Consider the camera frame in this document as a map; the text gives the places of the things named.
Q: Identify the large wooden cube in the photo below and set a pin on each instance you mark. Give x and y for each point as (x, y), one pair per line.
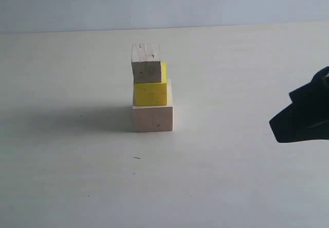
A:
(154, 118)

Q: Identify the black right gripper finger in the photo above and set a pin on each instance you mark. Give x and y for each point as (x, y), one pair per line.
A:
(296, 125)
(311, 99)

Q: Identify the yellow cube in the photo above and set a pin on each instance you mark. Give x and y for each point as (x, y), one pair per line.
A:
(152, 94)

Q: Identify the medium wooden cube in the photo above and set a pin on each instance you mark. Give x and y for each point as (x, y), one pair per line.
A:
(146, 64)

